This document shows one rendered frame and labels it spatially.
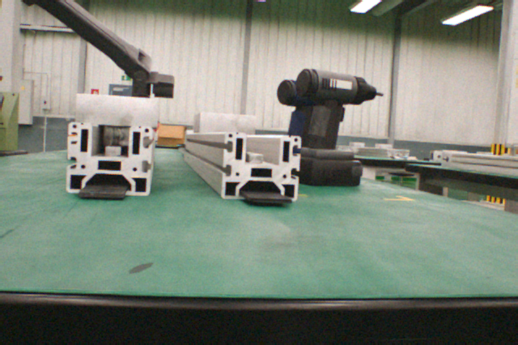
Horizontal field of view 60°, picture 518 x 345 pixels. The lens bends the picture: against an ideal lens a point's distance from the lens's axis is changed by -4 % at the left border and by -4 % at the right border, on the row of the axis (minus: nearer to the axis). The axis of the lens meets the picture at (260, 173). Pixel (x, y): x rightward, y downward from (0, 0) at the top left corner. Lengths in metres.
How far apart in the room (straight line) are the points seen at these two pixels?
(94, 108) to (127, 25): 12.09
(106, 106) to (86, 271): 0.41
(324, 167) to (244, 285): 0.64
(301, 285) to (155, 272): 0.08
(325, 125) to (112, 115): 0.42
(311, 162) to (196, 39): 11.77
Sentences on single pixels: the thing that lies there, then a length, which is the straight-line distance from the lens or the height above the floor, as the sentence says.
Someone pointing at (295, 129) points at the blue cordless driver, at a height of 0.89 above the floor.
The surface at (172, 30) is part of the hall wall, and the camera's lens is 12.66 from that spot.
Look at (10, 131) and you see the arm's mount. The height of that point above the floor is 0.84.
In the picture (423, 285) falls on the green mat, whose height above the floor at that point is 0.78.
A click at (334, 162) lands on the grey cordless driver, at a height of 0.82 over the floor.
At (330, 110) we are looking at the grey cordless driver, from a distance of 0.90.
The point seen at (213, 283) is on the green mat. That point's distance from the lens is 0.25.
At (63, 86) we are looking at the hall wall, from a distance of 12.81.
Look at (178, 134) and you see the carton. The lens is 3.47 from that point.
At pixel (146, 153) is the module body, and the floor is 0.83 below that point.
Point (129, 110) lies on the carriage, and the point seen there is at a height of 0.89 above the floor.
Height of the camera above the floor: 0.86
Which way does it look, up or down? 4 degrees down
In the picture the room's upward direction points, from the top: 4 degrees clockwise
